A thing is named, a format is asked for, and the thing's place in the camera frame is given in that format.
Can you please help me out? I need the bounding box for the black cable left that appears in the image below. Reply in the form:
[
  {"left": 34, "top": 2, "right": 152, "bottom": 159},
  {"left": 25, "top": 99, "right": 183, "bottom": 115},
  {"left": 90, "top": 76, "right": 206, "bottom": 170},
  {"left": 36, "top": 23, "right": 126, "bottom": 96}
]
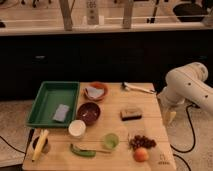
[{"left": 0, "top": 134, "right": 27, "bottom": 155}]

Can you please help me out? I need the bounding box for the black cable right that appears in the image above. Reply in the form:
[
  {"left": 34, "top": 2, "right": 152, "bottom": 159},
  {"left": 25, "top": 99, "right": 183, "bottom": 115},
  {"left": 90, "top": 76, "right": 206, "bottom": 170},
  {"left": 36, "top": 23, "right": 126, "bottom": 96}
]
[{"left": 169, "top": 103, "right": 201, "bottom": 171}]

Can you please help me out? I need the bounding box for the white cup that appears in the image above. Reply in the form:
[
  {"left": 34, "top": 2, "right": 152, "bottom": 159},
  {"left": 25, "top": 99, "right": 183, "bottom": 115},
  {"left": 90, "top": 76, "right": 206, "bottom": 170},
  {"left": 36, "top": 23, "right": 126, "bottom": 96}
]
[{"left": 68, "top": 120, "right": 86, "bottom": 138}]

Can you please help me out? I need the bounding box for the white cloth in bowl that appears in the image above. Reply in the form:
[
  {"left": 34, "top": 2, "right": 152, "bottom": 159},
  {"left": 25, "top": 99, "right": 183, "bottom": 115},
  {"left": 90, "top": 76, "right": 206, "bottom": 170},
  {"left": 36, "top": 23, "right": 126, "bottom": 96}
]
[{"left": 85, "top": 86, "right": 104, "bottom": 99}]

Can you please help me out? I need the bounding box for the green plastic tray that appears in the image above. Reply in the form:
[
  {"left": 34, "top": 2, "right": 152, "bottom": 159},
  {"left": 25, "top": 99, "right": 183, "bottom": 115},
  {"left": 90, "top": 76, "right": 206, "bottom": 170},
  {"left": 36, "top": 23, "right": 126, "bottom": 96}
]
[{"left": 26, "top": 81, "right": 80, "bottom": 128}]

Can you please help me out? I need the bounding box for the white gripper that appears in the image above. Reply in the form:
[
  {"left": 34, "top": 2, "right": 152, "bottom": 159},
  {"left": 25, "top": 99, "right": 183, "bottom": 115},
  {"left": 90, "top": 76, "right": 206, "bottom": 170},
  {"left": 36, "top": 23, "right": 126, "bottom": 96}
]
[{"left": 162, "top": 103, "right": 176, "bottom": 125}]

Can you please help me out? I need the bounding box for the peach fruit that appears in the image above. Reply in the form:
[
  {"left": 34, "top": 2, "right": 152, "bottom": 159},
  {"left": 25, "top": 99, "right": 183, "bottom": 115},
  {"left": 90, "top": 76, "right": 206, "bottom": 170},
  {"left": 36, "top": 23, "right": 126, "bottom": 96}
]
[{"left": 133, "top": 147, "right": 149, "bottom": 162}]

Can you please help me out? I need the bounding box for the orange bowl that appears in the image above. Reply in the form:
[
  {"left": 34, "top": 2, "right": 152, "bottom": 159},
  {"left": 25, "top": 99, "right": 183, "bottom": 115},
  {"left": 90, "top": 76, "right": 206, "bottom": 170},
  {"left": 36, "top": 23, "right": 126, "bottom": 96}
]
[{"left": 83, "top": 82, "right": 108, "bottom": 101}]

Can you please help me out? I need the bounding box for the bunch of dark grapes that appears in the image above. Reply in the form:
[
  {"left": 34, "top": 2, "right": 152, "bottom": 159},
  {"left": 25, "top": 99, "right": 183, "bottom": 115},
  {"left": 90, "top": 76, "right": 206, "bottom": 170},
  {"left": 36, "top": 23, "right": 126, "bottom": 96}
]
[{"left": 129, "top": 135, "right": 156, "bottom": 150}]

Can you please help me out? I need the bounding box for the grey sponge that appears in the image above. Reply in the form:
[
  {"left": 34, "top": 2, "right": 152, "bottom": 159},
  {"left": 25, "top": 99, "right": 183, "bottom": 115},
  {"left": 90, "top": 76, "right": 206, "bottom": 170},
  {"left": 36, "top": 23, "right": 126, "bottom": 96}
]
[{"left": 53, "top": 104, "right": 70, "bottom": 122}]

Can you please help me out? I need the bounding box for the green cup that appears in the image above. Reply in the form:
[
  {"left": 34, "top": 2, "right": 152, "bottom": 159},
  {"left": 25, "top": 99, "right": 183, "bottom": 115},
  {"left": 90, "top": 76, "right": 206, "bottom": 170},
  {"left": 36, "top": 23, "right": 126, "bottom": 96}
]
[{"left": 103, "top": 133, "right": 119, "bottom": 150}]

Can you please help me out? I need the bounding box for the purple bowl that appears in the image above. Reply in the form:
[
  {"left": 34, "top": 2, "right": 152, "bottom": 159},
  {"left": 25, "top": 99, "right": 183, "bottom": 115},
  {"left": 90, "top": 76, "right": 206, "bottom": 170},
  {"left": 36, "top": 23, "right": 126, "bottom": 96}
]
[{"left": 76, "top": 102, "right": 101, "bottom": 126}]

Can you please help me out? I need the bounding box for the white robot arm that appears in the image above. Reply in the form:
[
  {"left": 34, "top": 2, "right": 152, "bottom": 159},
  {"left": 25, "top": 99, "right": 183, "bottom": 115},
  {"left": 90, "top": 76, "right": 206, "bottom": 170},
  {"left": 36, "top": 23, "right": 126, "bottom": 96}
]
[{"left": 157, "top": 62, "right": 213, "bottom": 125}]

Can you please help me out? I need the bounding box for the dark round coaster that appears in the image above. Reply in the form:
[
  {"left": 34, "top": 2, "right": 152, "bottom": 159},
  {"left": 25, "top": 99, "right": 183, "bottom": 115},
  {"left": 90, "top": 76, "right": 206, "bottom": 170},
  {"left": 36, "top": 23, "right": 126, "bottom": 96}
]
[{"left": 32, "top": 137, "right": 51, "bottom": 154}]

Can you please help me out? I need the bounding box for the white remote device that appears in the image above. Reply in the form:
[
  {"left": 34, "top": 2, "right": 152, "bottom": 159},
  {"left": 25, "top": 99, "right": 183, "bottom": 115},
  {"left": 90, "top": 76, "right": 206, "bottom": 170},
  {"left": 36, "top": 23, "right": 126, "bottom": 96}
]
[{"left": 86, "top": 0, "right": 99, "bottom": 25}]

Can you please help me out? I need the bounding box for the black cable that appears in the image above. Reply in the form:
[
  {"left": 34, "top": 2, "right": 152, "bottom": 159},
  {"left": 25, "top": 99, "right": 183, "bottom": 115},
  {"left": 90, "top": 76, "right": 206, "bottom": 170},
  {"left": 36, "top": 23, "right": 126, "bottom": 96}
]
[
  {"left": 169, "top": 103, "right": 201, "bottom": 171},
  {"left": 0, "top": 134, "right": 27, "bottom": 155}
]

